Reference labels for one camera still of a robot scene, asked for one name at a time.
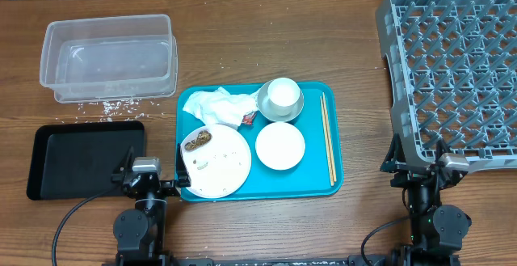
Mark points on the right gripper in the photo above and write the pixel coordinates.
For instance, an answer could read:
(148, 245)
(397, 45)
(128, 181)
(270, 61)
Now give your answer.
(394, 161)

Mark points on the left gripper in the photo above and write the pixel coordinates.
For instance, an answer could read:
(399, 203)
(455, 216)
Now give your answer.
(183, 176)

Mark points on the white round plate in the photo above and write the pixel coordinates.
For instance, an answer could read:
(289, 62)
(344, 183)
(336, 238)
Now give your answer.
(220, 167)

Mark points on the wooden chopstick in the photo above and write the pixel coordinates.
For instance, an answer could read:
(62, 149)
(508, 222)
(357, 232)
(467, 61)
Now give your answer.
(330, 149)
(325, 137)

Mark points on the small white bowl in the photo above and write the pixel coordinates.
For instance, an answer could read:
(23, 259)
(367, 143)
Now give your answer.
(280, 146)

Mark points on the grey bowl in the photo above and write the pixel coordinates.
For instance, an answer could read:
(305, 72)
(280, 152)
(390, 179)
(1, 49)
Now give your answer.
(265, 108)

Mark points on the white cup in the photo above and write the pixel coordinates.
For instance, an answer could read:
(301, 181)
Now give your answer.
(283, 93)

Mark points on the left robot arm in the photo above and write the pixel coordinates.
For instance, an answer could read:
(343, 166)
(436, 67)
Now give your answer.
(140, 231)

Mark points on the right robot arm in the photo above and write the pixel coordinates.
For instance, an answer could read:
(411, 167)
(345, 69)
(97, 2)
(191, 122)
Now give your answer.
(436, 230)

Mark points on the grey dishwasher rack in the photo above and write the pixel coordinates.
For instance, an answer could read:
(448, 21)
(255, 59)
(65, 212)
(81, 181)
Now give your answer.
(452, 65)

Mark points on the brown food scrap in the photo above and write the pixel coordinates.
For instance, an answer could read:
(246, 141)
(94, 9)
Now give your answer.
(203, 137)

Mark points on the black tray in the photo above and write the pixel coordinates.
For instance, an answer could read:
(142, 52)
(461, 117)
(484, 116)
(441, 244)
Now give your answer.
(76, 160)

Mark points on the crumpled white napkin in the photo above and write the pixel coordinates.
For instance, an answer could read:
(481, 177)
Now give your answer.
(221, 107)

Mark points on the red sauce packet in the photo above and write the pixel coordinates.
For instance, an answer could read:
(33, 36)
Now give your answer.
(248, 119)

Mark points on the teal serving tray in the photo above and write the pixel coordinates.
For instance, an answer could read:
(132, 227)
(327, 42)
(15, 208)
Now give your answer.
(311, 176)

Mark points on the clear plastic bin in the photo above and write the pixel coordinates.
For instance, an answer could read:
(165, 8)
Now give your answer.
(110, 58)

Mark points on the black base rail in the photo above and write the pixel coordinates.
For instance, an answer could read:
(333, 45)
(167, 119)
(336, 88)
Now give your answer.
(351, 260)

